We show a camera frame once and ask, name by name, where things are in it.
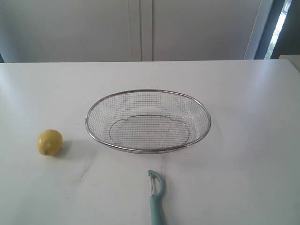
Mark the white side table corner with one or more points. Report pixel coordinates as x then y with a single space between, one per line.
293 59

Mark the yellow lemon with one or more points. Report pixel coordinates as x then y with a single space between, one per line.
49 142

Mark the oval wire mesh basket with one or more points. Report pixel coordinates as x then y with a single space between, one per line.
148 121

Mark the window with dark frame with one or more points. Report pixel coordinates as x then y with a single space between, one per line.
281 33

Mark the teal handled peeler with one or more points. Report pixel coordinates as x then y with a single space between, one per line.
157 215

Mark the white cabinet doors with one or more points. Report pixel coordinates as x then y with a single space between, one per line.
130 30

